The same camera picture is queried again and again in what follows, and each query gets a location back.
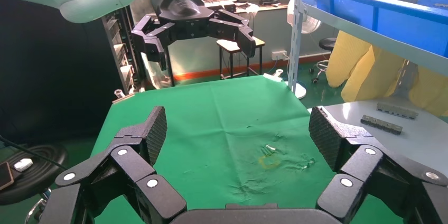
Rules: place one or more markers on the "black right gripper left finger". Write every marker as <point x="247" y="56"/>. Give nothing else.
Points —
<point x="122" y="166"/>

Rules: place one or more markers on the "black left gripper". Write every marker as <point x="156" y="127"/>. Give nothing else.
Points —
<point x="182" y="9"/>

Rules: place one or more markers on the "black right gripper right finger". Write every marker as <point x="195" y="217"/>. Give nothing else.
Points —
<point x="367" y="170"/>

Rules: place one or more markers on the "wooden top stool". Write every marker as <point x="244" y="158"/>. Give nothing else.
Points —
<point x="227" y="45"/>

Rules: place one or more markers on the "grey metal connector strip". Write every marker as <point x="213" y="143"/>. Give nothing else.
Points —
<point x="381" y="124"/>
<point x="397" y="111"/>

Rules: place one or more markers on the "silver binder clip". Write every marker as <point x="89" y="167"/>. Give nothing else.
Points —
<point x="274" y="76"/>
<point x="119" y="93"/>

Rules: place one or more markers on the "black equipment rack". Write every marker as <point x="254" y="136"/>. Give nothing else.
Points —
<point x="119" y="47"/>

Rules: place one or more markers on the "wooden desk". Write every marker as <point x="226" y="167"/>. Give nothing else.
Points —
<point x="266" y="7"/>

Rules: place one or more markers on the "black round stool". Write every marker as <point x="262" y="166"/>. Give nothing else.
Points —
<point x="38" y="177"/>

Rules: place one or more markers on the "green table cloth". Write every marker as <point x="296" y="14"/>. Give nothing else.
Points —
<point x="217" y="117"/>

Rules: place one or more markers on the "small white device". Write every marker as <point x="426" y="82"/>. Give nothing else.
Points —
<point x="23" y="164"/>

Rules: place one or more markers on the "small white debris piece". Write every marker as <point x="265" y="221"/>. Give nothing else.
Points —
<point x="270" y="147"/>

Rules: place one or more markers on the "yellow mesh bag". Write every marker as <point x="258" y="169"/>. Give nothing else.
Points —
<point x="353" y="65"/>

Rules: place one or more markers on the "grey metal shelf rack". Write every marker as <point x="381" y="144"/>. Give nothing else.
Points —
<point x="297" y="23"/>

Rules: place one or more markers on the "black curtain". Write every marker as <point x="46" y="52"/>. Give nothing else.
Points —
<point x="52" y="75"/>

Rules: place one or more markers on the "dark smartphone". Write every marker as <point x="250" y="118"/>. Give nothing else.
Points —
<point x="5" y="177"/>

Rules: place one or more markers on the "black swivel stool chrome base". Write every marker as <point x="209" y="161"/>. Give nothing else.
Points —
<point x="327" y="44"/>

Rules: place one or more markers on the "blue plastic bin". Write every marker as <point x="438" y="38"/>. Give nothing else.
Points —
<point x="402" y="23"/>

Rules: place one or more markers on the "white wall socket box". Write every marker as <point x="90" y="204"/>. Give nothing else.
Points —
<point x="279" y="54"/>

